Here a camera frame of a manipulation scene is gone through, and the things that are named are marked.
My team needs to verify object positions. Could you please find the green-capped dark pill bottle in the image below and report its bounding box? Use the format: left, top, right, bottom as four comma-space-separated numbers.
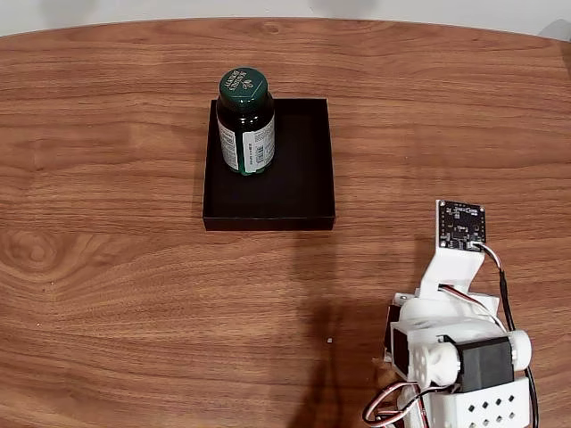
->
215, 67, 277, 177

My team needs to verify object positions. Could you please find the shallow black cardboard box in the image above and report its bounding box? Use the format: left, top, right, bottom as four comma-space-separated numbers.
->
202, 97, 336, 232

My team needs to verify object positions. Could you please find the black camera cable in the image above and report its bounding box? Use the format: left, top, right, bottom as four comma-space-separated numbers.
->
471, 242, 541, 428

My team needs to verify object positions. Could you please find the camera circuit board white mount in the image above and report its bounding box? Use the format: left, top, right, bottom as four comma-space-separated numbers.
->
418, 199, 489, 300

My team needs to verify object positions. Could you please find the red white black servo wire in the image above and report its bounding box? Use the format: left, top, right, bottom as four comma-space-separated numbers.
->
373, 394, 427, 428
361, 382, 461, 425

